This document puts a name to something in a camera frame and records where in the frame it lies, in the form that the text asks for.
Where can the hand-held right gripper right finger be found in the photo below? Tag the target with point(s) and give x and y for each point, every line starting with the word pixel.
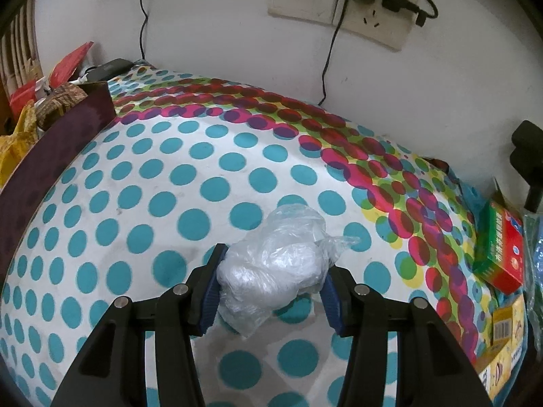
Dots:
pixel 333 305

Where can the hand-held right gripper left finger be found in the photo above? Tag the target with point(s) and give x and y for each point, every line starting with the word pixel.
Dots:
pixel 210 305

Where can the clear plastic bag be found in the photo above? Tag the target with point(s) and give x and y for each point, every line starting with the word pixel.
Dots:
pixel 271 271

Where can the purple and gold box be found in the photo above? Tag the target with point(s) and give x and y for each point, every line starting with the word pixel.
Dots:
pixel 51 152

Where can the yellow snack packet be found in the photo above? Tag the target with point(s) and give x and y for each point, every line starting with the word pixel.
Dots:
pixel 19 144

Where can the brown snack packet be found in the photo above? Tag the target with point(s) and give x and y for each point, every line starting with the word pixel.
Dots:
pixel 63 97

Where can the polka dot bed sheet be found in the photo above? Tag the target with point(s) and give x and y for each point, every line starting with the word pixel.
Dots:
pixel 212 157

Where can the blue cloth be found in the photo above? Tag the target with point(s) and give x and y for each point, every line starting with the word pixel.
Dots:
pixel 466 195

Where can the yellow medicine box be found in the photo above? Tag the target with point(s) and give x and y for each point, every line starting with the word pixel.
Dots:
pixel 500 373
pixel 507 322

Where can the green and red medicine box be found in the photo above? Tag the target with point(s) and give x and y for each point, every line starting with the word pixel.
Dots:
pixel 500 254

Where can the clear bag with contents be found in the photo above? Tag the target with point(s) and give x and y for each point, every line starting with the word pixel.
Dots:
pixel 535 254

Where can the black flat device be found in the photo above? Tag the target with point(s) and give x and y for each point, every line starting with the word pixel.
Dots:
pixel 110 68

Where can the red paper packet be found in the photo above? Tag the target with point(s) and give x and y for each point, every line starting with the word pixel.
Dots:
pixel 21 97
pixel 72 61

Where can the black plug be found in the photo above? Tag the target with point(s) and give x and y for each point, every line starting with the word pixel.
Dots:
pixel 396 0

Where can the wooden slatted headboard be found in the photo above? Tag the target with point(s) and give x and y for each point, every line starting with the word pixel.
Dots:
pixel 21 42

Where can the black clamp mount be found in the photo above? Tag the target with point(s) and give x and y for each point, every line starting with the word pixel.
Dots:
pixel 528 140

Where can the white wall socket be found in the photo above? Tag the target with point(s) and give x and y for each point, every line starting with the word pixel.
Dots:
pixel 373 25

